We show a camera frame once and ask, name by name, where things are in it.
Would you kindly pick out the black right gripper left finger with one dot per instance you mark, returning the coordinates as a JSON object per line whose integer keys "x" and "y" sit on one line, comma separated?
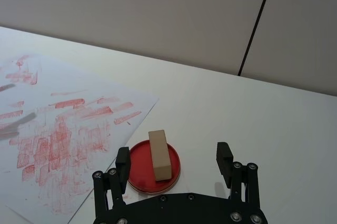
{"x": 123, "y": 166}

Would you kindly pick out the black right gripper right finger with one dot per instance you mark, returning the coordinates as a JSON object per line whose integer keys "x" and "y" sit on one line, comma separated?
{"x": 223, "y": 163}

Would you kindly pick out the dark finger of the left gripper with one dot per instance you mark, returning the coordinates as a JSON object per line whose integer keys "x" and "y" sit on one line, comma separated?
{"x": 18, "y": 124}
{"x": 6, "y": 87}

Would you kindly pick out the red round ink pad dish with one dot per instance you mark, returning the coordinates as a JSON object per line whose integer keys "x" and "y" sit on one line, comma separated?
{"x": 142, "y": 176}

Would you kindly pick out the tan wooden stamp block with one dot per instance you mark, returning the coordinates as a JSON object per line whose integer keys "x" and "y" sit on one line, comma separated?
{"x": 160, "y": 155}

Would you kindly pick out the white paper with red prints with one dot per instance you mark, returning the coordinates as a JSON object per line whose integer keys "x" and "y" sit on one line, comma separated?
{"x": 79, "y": 134}

